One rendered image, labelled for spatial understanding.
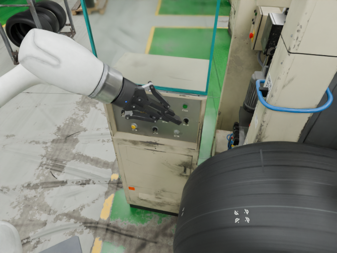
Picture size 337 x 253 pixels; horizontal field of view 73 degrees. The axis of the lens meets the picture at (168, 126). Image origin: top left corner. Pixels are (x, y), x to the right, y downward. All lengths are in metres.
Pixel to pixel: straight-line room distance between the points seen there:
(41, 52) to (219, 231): 0.51
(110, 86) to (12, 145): 2.62
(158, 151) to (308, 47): 1.01
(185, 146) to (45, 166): 1.72
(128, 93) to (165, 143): 0.82
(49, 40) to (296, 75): 0.58
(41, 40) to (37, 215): 2.00
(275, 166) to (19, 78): 0.65
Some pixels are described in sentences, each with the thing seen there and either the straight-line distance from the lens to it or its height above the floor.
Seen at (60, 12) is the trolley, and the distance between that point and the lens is 4.81.
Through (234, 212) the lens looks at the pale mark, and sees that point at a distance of 0.53.
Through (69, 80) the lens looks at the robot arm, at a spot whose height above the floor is 1.65.
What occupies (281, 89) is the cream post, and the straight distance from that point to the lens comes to 0.70.
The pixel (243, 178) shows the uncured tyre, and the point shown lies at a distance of 0.57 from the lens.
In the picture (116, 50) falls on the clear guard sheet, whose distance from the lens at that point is 1.11.
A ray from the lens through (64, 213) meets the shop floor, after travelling 2.30.
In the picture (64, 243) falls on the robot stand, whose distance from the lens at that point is 1.43.
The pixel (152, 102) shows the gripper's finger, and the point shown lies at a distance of 0.64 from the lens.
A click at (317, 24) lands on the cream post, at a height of 1.72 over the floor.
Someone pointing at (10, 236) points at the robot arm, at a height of 0.95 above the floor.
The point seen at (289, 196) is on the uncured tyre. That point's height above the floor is 1.48.
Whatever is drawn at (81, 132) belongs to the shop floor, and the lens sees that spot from 2.91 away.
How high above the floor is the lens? 1.90
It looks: 43 degrees down
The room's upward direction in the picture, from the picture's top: straight up
